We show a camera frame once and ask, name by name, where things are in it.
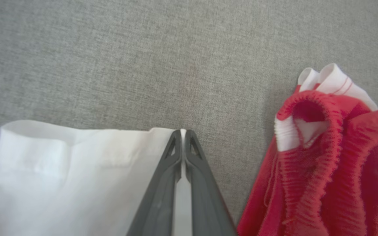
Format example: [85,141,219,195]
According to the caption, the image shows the red shorts with elastic waistband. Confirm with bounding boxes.
[237,63,378,236]

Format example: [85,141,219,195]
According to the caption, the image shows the grey textured fabric cloth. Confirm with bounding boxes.
[0,0,378,236]

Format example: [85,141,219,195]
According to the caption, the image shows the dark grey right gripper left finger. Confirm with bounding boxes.
[126,129,183,236]

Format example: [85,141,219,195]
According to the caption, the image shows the red jersey with white trim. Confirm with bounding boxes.
[0,119,193,236]

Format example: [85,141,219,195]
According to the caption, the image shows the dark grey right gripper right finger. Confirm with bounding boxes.
[184,129,238,236]

